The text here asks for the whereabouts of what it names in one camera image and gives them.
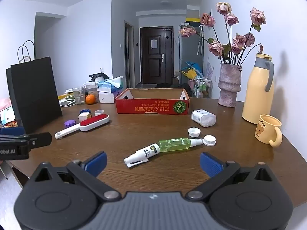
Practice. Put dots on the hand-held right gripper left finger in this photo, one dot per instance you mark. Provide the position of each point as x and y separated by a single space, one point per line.
97 163

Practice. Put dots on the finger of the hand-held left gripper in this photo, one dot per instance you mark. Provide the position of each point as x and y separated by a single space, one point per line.
40 139
12 131

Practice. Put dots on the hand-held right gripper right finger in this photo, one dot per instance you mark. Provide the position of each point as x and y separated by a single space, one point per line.
211 164

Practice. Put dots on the white ribbed cap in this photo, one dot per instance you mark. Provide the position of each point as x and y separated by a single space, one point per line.
209 140
194 132

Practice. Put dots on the purple ridged cap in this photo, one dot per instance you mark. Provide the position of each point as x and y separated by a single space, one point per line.
70 123

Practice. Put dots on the red and white lint brush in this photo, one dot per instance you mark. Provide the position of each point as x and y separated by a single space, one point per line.
93 122

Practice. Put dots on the white cotton bud box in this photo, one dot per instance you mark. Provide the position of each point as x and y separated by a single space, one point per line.
202 117

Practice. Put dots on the white spray bottle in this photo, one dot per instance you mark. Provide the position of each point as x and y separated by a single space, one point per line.
144 154

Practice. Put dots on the small white cup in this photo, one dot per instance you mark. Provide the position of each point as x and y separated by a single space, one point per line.
99 112

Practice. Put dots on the red cardboard box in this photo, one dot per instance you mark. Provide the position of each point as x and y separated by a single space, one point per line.
151 105

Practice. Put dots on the colourful snack packets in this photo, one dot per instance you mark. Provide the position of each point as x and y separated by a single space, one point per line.
7 117

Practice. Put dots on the green spray bottle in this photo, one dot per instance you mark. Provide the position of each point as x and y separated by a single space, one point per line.
175 144

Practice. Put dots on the black paper bag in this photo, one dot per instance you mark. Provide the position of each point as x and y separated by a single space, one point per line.
33 93

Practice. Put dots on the blue ridged cap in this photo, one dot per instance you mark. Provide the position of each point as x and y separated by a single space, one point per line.
85 111

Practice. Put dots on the clear drinking glass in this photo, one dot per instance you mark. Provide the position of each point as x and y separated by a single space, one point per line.
78 97

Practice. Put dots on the orange fruit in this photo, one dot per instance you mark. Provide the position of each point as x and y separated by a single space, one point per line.
90 99

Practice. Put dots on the yellow bear mug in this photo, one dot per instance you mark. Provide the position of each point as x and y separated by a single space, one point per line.
266 129

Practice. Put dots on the white rectangular box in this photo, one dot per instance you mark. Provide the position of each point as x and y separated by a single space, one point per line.
106 97

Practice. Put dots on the clear plastic food container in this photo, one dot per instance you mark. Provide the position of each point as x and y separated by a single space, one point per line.
92 89

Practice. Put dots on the purple tissue pack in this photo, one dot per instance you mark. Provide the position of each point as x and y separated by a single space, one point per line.
118 93

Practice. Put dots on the metal rolling cart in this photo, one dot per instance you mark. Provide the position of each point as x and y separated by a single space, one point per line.
202 86

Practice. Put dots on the blue tissue pack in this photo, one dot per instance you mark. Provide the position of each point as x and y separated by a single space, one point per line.
109 85

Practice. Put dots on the pink textured vase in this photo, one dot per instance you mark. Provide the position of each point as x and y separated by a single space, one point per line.
229 86

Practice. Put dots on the yellow thermos jug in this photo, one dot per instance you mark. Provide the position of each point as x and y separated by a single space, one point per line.
256 93

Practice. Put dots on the black folded stand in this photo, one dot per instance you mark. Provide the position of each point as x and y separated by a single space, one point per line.
98 76

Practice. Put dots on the purple feather decoration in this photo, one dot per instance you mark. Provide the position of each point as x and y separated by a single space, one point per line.
210 70

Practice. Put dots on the blue and yellow bags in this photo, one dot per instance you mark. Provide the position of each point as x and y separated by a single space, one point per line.
190 70

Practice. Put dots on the grey refrigerator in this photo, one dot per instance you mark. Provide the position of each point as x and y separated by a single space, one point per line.
189 50

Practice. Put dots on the dark brown entrance door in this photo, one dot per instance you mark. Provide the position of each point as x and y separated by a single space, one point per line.
156 60

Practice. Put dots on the white folded umbrella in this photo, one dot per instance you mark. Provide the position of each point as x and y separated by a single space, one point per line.
200 40

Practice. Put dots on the bunch of dried pink roses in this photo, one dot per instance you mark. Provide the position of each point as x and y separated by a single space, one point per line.
236 42

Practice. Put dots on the yellow and black box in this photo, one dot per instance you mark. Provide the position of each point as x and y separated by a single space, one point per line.
193 20

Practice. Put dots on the round ceiling lamp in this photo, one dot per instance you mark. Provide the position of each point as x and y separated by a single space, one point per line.
165 3

